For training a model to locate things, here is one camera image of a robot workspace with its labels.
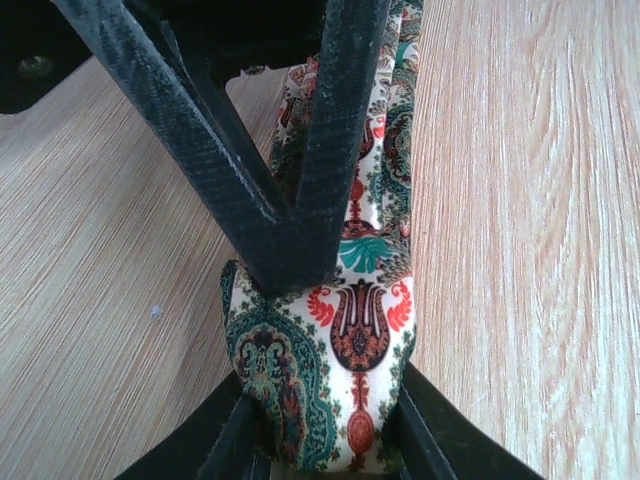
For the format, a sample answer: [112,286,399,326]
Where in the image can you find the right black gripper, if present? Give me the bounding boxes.
[1,1,326,115]

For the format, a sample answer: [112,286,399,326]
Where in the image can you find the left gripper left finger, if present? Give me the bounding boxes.
[116,373,271,480]

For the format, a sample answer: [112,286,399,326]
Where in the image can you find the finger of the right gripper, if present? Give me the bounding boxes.
[58,0,389,293]

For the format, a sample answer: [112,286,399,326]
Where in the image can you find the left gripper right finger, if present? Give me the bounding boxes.
[384,364,540,480]

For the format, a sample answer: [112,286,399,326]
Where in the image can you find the floral patterned tie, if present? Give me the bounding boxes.
[220,1,423,474]

